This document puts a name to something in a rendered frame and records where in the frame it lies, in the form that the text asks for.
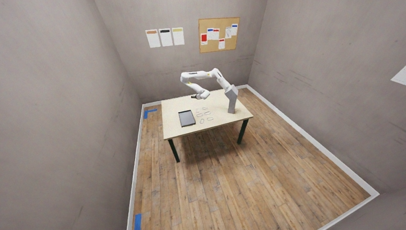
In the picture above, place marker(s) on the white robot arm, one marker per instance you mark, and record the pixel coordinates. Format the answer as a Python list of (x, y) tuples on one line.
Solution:
[(202, 75)]

